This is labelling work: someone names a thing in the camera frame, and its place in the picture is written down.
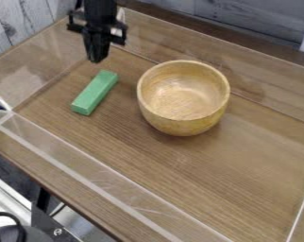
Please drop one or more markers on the green rectangular block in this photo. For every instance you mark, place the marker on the green rectangular block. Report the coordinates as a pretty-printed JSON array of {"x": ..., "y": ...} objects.
[{"x": 95, "y": 92}]

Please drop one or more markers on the black metal base plate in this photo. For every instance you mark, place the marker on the black metal base plate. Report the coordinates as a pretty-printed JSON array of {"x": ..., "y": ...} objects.
[{"x": 51, "y": 227}]

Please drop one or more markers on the clear acrylic corner bracket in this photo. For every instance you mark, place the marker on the clear acrylic corner bracket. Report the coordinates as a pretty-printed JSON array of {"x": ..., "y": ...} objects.
[{"x": 120, "y": 18}]

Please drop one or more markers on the clear acrylic barrier wall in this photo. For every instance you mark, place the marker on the clear acrylic barrier wall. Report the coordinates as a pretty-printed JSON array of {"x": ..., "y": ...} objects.
[{"x": 227, "y": 186}]

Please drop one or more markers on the brown wooden bowl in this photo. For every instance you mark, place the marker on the brown wooden bowl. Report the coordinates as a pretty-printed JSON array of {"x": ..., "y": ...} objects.
[{"x": 183, "y": 96}]

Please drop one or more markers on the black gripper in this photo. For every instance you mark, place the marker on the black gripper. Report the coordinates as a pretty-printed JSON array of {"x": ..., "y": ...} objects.
[{"x": 99, "y": 13}]

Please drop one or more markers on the black table leg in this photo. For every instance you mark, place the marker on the black table leg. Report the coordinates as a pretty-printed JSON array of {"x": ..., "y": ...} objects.
[{"x": 43, "y": 200}]

